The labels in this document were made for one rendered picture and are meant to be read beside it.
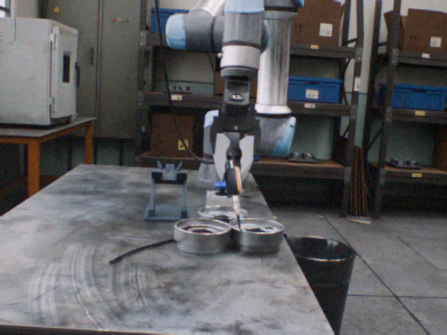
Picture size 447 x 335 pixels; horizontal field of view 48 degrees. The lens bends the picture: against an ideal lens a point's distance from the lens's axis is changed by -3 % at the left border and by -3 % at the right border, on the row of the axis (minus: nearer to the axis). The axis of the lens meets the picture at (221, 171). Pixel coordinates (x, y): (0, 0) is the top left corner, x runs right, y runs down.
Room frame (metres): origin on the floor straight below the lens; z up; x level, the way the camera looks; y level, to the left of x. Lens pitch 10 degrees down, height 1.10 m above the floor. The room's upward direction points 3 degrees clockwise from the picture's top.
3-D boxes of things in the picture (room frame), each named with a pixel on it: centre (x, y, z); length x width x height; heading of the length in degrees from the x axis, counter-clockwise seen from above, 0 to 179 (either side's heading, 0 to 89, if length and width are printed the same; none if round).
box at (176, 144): (4.60, 0.45, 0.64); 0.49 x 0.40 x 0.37; 97
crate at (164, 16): (4.63, 0.44, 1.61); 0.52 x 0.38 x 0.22; 95
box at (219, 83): (4.63, -0.07, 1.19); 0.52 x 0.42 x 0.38; 92
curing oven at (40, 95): (3.27, 1.28, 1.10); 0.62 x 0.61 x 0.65; 2
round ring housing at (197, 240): (0.92, 0.03, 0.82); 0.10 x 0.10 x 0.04
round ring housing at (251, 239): (0.94, -0.07, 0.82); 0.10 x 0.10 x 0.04
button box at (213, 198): (1.19, -0.01, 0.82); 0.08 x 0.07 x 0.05; 2
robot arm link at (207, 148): (1.52, -0.01, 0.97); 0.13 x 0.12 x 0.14; 78
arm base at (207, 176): (1.52, 0.00, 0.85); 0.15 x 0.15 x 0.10
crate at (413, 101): (4.72, -1.71, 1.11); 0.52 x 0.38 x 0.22; 92
